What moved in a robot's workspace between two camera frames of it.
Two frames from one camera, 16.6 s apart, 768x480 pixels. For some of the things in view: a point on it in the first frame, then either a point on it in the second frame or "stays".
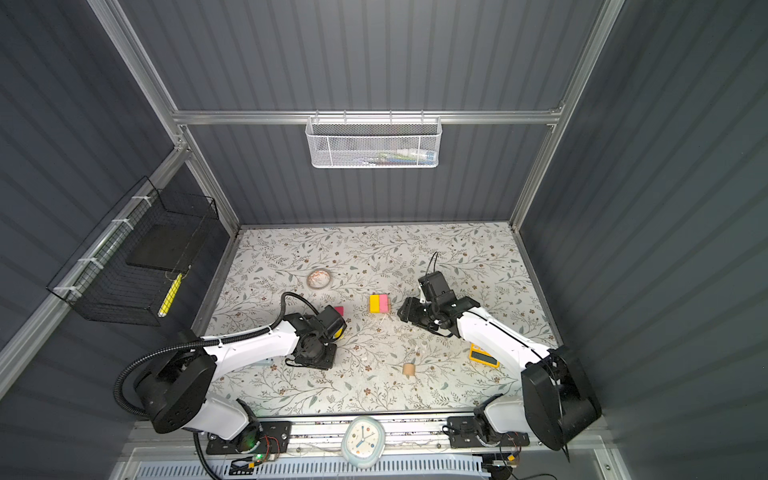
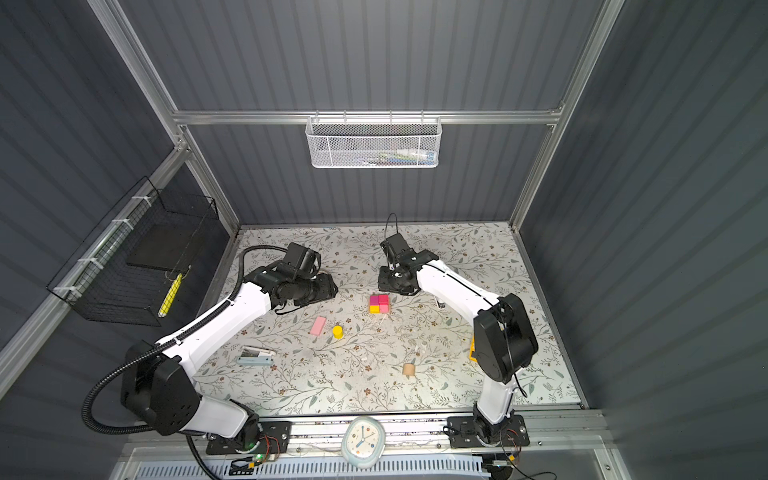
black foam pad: x=167 y=246 stays
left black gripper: x=328 y=364 to x=328 y=289
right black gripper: x=409 y=312 to x=384 y=282
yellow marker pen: x=167 y=300 stays
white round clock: x=363 y=442 stays
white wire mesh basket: x=373 y=142 stays
